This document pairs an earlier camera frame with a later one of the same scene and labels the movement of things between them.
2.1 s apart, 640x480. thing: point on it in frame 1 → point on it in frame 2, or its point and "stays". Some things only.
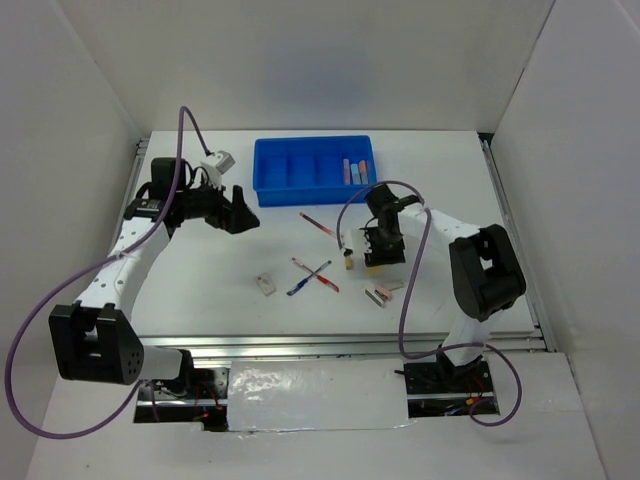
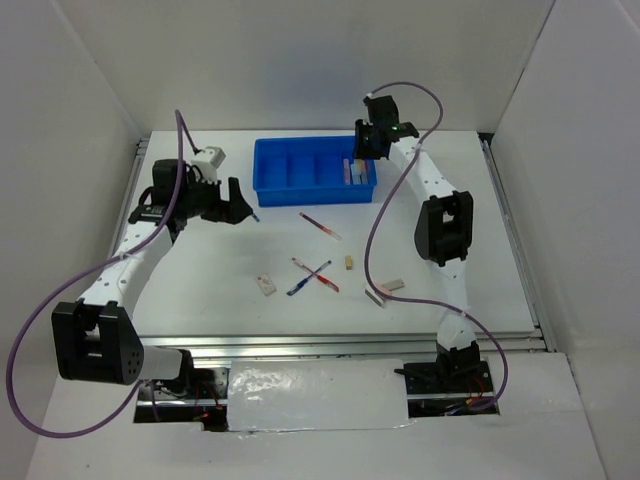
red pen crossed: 320,278 stays
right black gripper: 376,257 → 359,150
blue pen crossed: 302,282 stays
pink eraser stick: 346,169 stays
